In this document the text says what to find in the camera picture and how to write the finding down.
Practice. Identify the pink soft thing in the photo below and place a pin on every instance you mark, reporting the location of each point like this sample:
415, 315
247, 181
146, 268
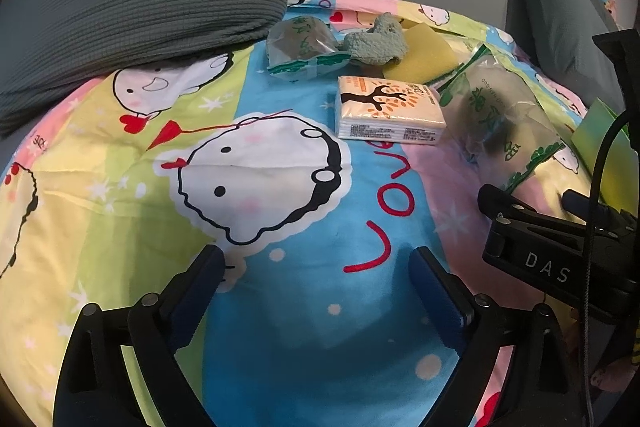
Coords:
617, 374

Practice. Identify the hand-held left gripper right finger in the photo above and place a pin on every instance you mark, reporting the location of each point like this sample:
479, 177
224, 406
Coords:
440, 302

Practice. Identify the large clear plastic bag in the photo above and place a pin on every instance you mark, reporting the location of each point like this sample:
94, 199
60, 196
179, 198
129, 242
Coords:
495, 107

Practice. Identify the grey sofa cushion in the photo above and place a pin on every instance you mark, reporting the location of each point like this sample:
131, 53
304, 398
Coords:
555, 17

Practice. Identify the yellow sponge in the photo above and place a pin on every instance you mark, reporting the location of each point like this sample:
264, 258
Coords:
425, 52

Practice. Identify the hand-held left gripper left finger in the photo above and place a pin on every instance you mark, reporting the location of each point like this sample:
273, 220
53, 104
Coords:
197, 292

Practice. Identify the teal fuzzy cloth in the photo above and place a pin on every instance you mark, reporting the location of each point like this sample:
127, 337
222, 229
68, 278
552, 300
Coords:
380, 39

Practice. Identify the small clear plastic bag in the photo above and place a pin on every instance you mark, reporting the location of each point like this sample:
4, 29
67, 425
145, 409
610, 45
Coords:
295, 39

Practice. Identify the green cardboard box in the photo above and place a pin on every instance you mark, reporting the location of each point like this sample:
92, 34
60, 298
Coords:
600, 127

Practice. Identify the tissue pack with tree print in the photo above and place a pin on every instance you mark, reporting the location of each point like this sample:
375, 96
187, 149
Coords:
385, 107

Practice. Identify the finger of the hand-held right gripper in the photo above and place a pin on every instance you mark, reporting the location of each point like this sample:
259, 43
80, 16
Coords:
530, 252
575, 203

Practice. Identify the cartoon printed blanket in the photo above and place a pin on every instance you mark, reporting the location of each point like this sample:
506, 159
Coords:
300, 332

